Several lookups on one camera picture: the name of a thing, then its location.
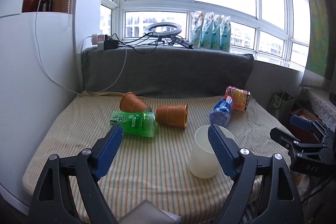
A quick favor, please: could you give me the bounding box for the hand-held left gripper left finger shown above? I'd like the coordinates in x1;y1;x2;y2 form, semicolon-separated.
28;124;124;224

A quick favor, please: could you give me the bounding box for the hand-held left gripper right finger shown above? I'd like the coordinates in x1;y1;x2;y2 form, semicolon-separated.
207;124;306;224

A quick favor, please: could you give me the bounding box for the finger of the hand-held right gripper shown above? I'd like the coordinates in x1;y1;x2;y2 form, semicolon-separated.
290;114;332;140
270;127;326;159

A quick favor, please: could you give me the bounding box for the copper ribbed cup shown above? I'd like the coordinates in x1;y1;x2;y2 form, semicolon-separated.
120;92;152;113
155;104;188;130

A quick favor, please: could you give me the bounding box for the white translucent cup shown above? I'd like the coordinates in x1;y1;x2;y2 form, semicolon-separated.
188;125;235;179

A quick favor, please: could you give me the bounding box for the brown cardboard box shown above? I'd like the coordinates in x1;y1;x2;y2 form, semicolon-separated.
285;108;323;143

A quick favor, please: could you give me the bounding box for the white lace cloth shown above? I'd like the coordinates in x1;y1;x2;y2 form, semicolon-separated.
306;89;336;132

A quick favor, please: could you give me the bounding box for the green paper bag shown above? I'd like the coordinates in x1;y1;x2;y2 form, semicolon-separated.
268;91;296;119

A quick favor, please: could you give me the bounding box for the blue plastic bottle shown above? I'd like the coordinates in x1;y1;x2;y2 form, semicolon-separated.
209;95;235;127

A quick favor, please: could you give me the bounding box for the green plastic bottle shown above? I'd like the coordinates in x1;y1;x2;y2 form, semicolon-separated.
109;110;158;138

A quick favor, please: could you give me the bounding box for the orange pink plastic bottle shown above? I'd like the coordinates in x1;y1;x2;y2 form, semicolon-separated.
224;86;251;111

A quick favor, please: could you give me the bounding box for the grey cushion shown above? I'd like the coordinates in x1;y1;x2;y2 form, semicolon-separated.
81;45;255;99

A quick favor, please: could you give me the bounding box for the white power strip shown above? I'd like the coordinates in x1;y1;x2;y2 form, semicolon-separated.
91;34;109;52

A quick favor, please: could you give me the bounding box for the black power adapter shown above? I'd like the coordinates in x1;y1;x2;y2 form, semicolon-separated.
104;38;119;50

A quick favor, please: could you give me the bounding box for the teal refill packet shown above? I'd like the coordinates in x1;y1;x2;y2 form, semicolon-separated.
211;14;223;51
201;12;214;49
190;11;206;47
219;15;231;52

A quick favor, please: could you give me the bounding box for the white cabinet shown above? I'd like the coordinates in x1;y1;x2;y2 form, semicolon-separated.
0;0;87;216

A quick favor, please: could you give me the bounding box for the short white cable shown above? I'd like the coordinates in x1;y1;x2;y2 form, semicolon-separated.
85;47;128;95

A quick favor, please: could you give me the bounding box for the wall poster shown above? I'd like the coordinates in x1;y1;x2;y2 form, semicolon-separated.
297;0;336;88

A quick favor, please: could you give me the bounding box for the black cable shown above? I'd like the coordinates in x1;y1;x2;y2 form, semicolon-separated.
112;32;184;54

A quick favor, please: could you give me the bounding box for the black ring light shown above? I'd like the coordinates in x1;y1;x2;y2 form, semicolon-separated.
144;23;193;49

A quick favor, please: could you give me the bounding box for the long white cable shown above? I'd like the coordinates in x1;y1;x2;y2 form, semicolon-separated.
35;0;85;95

